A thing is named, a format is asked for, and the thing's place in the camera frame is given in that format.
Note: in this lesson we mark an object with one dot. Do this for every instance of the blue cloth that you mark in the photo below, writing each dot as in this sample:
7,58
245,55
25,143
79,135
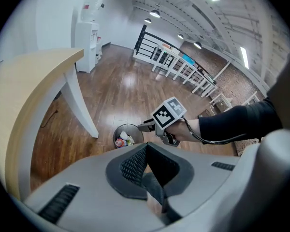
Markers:
189,58

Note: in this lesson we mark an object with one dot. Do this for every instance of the black stair railing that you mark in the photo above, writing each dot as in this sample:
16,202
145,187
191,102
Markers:
145,45

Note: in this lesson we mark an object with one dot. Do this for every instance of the black pendant lamp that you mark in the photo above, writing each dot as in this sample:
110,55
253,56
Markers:
197,45
148,20
154,13
180,36

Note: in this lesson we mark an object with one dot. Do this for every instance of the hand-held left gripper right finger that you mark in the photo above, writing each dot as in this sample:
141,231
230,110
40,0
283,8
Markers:
183,173

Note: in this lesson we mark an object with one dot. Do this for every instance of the gold wrapper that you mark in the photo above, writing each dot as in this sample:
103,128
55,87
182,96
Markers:
130,141

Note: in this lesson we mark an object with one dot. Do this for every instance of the person's right forearm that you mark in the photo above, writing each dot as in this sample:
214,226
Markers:
232,122

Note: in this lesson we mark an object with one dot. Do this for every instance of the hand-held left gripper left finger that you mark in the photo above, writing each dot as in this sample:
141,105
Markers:
99,190

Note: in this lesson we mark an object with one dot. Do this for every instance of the person's right hand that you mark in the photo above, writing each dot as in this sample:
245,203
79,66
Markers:
186,130

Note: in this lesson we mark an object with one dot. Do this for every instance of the clear plastic bottle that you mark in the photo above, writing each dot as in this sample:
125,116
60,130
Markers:
120,143

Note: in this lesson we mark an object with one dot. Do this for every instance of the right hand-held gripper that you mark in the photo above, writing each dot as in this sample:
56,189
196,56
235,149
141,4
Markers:
168,112

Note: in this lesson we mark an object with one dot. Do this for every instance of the black round trash bin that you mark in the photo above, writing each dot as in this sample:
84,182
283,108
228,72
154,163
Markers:
139,135

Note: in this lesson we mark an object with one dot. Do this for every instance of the row of white side tables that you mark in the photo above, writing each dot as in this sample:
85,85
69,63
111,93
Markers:
195,76

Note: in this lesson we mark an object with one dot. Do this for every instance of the white water dispenser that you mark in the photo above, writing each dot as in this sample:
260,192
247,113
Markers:
85,47

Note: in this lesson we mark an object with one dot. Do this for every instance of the white table leg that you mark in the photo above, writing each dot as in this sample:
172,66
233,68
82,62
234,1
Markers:
29,153
79,100

